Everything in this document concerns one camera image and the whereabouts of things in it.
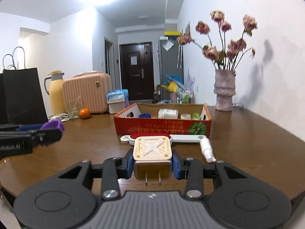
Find yellow thermos jug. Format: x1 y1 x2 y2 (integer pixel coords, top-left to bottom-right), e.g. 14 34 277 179
44 70 66 116

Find clear glass cup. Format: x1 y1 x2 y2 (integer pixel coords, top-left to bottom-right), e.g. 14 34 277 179
65 95 82 120

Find dark brown entrance door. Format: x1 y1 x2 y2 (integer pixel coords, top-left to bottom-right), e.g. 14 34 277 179
119 42 153 101

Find clear glass jar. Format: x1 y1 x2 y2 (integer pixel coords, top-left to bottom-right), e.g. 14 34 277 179
183 89 194 104

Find dried pink roses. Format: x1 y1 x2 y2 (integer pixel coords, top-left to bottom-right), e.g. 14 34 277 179
177 10 259 72

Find pink textured vase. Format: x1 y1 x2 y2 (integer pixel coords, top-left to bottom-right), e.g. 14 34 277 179
213 69 236 112

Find hanging striped bundle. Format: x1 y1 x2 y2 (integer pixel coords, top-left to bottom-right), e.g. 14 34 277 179
176 45 184 69

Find small white spray bottle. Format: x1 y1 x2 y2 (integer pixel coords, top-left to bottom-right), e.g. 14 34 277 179
200 138 217 163

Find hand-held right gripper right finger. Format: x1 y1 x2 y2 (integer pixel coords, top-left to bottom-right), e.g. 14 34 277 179
172 149 254 200

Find grey refrigerator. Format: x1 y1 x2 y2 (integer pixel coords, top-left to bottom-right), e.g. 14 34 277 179
158 38 184 101

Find pink ribbed suitcase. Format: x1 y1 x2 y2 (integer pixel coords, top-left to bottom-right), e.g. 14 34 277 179
62 71 112 115

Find white coiled cable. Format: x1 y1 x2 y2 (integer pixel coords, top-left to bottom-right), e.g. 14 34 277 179
47 113 70 122

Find white and yellow charger plug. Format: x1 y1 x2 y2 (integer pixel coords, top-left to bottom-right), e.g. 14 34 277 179
132 136 174 187

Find black paper bag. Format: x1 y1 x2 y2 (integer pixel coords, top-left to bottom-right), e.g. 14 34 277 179
0 46 49 125

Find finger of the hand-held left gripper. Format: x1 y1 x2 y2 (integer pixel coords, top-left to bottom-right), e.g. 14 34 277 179
0 123 46 132
0 128 63 147

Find white lint brush red pad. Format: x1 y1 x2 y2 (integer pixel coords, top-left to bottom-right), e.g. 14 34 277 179
120 131 207 146

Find large white bottle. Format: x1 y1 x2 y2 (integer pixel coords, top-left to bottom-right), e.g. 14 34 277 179
158 108 179 119

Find red cardboard box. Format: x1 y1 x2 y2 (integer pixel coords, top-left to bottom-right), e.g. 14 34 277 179
114 102 212 139

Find yellow watering can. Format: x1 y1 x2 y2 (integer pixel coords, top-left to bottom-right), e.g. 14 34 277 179
161 82 178 93

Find white bin with blue bag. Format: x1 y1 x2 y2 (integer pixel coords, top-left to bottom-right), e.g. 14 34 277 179
106 89 129 114

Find dark side doorway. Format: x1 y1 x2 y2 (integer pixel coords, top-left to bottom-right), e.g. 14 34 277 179
104 37 115 82

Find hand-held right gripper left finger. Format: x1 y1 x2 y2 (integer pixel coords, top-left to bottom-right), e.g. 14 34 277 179
50 148 134 201

